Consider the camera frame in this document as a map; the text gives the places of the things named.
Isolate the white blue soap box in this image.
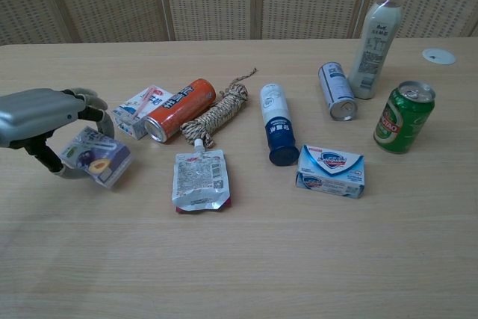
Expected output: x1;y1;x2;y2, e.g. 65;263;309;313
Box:
294;143;366;199

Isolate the white slim can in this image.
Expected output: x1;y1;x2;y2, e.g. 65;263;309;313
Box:
317;61;359;122

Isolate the silver spout pouch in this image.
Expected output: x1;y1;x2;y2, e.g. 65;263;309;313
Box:
171;138;233;215

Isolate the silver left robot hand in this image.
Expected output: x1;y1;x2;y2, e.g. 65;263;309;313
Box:
0;87;115;181

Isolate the white milk tea bottle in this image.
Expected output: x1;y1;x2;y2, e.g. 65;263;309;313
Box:
347;0;406;100

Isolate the green beer can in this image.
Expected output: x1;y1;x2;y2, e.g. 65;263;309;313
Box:
373;80;437;155

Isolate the white round table grommet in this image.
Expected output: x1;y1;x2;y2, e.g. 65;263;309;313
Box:
422;48;457;65

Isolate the braided rope bundle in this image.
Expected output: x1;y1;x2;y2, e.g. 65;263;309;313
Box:
180;67;258;149

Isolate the white blue milk carton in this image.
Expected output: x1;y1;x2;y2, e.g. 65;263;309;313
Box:
111;85;175;141

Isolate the orange drink can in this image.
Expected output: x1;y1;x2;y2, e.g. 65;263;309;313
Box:
143;78;217;143

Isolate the purple juice carton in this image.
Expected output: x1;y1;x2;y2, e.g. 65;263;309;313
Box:
60;126;134;189

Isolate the white blue spray bottle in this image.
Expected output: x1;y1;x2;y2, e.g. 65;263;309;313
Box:
259;84;299;167

